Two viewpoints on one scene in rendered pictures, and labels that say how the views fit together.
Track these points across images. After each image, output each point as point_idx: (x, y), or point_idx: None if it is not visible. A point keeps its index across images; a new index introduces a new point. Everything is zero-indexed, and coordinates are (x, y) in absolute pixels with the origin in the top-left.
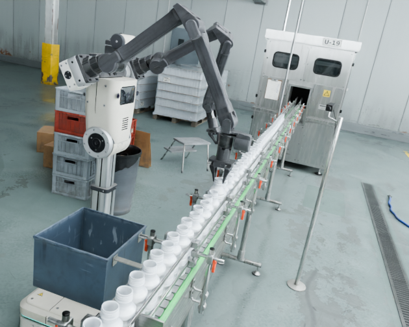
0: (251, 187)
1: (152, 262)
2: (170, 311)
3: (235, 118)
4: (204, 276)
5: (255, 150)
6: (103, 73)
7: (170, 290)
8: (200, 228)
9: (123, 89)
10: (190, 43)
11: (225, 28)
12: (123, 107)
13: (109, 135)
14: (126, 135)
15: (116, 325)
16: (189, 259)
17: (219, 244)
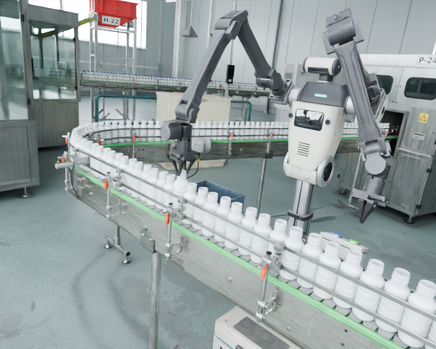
0: (323, 319)
1: (101, 147)
2: (97, 183)
3: (182, 106)
4: (139, 229)
5: (397, 281)
6: (302, 97)
7: (103, 175)
8: (132, 172)
9: (298, 111)
10: None
11: (347, 14)
12: (300, 130)
13: (287, 154)
14: (306, 164)
15: (79, 145)
16: (120, 181)
17: (165, 235)
